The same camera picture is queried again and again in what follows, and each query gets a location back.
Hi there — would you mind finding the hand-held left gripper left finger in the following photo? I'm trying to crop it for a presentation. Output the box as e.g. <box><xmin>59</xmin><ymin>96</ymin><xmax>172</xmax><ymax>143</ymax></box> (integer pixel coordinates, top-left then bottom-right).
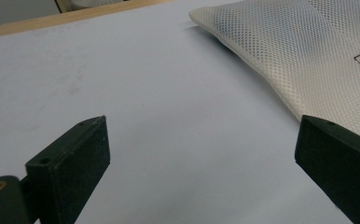
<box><xmin>24</xmin><ymin>115</ymin><xmax>111</xmax><ymax>224</ymax></box>

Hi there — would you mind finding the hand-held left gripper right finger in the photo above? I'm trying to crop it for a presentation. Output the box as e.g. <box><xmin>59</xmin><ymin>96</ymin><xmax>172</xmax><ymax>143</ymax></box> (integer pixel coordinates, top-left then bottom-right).
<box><xmin>294</xmin><ymin>114</ymin><xmax>360</xmax><ymax>224</ymax></box>

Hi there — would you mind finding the cream mesh laundry bag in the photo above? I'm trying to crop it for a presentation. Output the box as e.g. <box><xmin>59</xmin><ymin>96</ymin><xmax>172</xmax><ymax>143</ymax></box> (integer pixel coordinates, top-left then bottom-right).
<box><xmin>188</xmin><ymin>0</ymin><xmax>360</xmax><ymax>146</ymax></box>

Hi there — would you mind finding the white rounded cushion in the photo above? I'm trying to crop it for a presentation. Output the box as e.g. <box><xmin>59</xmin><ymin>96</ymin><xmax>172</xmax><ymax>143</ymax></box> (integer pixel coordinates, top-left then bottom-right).
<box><xmin>70</xmin><ymin>0</ymin><xmax>127</xmax><ymax>11</ymax></box>

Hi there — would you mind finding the light wooden furniture frame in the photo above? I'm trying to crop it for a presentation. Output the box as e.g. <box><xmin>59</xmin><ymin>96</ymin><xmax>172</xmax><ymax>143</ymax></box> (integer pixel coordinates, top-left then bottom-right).
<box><xmin>54</xmin><ymin>0</ymin><xmax>74</xmax><ymax>14</ymax></box>

